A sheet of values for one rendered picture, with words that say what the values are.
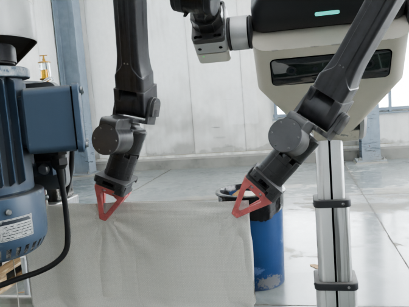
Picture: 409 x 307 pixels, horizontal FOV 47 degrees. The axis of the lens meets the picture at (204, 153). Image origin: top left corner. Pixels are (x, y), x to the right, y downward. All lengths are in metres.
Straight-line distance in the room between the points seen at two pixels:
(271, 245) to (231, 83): 6.09
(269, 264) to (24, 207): 2.66
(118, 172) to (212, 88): 8.12
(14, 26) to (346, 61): 0.51
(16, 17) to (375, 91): 0.94
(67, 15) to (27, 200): 9.22
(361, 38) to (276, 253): 2.52
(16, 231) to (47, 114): 0.15
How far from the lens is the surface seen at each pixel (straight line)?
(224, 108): 9.00
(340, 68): 0.83
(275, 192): 0.84
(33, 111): 0.64
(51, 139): 0.64
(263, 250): 3.16
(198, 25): 1.23
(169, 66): 9.24
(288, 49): 1.21
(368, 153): 8.57
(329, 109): 0.85
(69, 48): 9.74
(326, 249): 1.50
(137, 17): 0.88
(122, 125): 0.89
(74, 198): 1.19
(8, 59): 0.67
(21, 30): 0.65
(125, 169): 0.95
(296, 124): 0.78
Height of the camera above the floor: 1.27
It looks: 6 degrees down
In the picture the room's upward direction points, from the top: 4 degrees counter-clockwise
